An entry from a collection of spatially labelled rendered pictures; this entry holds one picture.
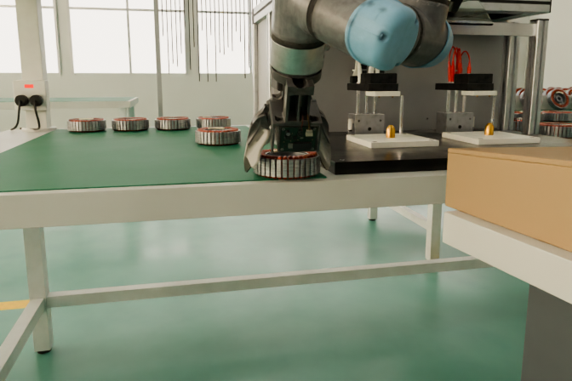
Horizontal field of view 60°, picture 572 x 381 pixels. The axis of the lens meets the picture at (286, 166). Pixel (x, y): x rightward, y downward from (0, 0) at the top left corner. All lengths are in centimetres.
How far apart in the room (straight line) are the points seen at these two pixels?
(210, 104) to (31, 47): 582
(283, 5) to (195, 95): 680
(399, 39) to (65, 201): 51
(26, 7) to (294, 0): 122
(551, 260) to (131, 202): 55
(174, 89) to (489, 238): 696
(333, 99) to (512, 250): 84
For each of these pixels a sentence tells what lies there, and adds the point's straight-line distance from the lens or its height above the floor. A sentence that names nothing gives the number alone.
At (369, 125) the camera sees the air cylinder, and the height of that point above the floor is 80.
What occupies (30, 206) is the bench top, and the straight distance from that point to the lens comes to 79.
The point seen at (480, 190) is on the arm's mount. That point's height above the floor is 78.
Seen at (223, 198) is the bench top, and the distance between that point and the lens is 76.
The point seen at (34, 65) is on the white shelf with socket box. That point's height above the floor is 95.
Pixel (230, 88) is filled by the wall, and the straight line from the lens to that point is 745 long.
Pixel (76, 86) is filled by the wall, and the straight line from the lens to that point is 752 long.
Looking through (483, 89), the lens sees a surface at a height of 88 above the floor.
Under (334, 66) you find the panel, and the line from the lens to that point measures 132.
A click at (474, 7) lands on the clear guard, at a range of 105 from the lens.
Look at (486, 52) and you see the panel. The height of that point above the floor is 98.
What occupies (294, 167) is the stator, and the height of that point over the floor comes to 77.
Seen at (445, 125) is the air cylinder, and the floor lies 79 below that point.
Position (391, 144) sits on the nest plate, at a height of 78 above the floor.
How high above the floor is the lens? 91
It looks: 10 degrees down
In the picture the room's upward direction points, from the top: straight up
